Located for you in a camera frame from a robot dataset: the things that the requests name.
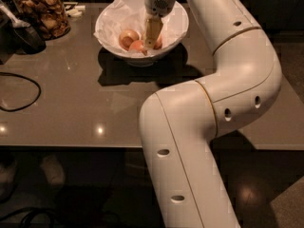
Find white ceramic bowl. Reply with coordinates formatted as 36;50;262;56
94;0;190;68

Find right red-yellow apple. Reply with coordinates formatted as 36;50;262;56
154;35;162;49

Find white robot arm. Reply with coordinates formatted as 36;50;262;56
139;0;282;228

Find dark appliance at left edge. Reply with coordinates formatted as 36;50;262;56
0;10;17;65

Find white shoe right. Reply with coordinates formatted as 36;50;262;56
40;155;66;186

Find white spoon handle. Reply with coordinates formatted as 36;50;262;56
0;1;29;29

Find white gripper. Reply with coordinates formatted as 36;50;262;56
143;0;176;48

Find front red apple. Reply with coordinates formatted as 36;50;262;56
129;40;147;55

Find black cable on table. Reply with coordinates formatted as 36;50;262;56
0;71;43;113

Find white paper bowl liner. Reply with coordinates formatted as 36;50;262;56
93;0;188;58

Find red-yellow apple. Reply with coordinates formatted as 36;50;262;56
154;35;162;49
119;29;139;50

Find white shoe left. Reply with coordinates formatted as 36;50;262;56
0;161;17;201

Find black cables on floor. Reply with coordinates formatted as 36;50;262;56
0;202;89;228

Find white shoe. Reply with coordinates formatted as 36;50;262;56
40;155;66;186
0;161;17;201

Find small white items behind jar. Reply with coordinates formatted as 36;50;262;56
65;4;86;18

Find glass jar of dried chips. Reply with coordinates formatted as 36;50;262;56
13;0;70;40

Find black round scoop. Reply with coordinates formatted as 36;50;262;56
13;26;46;54

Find left red-yellow apple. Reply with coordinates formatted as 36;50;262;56
119;29;139;50

